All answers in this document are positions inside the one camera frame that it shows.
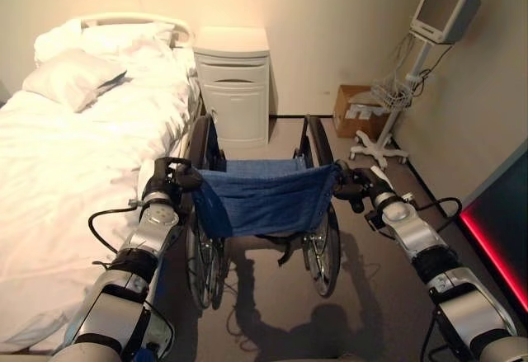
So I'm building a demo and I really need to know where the white pillow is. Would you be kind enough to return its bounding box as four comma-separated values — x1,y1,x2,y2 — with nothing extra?
80,22,176,63

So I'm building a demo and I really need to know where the white bedside cabinet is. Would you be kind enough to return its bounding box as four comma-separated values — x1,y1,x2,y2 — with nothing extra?
192,26,271,149

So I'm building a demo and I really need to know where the hospital bed with white sheets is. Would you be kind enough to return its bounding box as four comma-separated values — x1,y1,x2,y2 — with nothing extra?
0,12,203,355

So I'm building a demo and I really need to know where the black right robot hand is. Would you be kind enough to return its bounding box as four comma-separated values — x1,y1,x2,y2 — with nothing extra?
332,159,393,214

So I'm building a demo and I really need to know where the grey-cased pillow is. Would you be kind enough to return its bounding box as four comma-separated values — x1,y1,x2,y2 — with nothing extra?
21,48,129,113

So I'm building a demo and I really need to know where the wheelchair with blue fabric back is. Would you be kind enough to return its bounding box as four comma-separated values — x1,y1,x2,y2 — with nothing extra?
179,110,344,311

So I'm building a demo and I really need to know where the dark panel with red light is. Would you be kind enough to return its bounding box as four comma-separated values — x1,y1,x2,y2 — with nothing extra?
460,135,528,313

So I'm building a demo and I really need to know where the patient monitor on stand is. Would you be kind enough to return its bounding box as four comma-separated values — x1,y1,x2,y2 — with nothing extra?
348,0,483,169

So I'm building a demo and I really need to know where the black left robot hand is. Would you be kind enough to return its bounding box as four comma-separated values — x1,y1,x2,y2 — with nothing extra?
153,156,204,195

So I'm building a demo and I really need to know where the brown cardboard box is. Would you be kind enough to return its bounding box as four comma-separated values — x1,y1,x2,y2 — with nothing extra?
332,84,390,139

